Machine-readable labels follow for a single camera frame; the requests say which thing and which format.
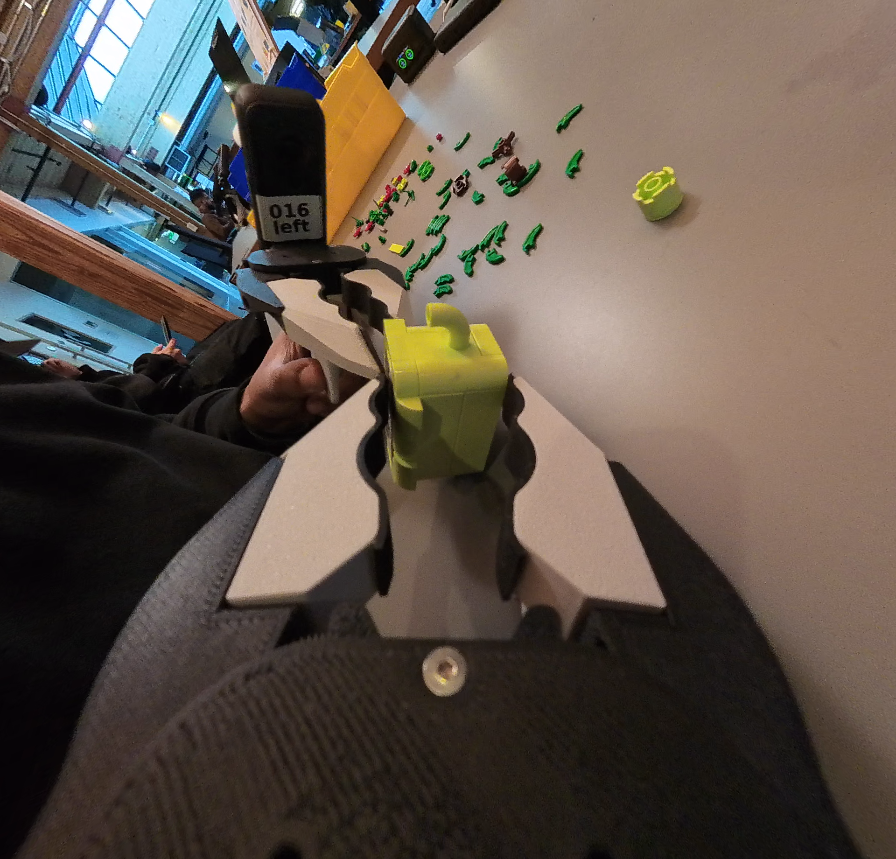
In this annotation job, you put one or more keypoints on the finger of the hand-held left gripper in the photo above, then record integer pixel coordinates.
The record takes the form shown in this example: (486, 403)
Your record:
(315, 320)
(392, 295)

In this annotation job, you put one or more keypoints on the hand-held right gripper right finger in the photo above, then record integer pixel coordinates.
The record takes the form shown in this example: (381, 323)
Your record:
(588, 523)

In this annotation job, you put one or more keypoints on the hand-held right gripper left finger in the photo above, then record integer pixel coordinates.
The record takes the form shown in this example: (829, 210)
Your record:
(308, 509)

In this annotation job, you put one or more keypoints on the lime green brick figure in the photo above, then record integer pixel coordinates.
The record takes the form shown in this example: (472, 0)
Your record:
(448, 397)

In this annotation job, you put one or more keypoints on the person's left forearm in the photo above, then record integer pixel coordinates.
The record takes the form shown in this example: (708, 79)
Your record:
(217, 383)

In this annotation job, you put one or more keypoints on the person's left hand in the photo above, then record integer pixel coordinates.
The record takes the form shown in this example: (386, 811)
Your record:
(280, 397)

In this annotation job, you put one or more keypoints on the pile of small colourful pieces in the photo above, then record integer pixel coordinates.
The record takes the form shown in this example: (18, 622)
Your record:
(381, 208)

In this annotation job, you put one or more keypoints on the yellow storage bin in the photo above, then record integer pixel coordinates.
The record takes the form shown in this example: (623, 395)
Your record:
(364, 124)

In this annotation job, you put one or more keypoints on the scattered green leaf pieces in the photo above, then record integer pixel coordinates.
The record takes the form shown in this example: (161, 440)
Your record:
(532, 239)

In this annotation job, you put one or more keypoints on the brown round brick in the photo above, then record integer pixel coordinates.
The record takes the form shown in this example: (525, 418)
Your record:
(514, 169)

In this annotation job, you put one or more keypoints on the brown branch piece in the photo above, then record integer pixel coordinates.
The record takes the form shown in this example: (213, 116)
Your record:
(504, 145)

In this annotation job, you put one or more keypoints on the wooden beam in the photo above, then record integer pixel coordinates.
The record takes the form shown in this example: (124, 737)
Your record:
(105, 264)

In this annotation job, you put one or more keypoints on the black device with green lights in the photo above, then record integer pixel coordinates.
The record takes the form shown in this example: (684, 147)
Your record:
(406, 47)

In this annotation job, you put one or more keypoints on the lime green round brick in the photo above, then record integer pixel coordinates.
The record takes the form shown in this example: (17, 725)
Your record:
(658, 197)

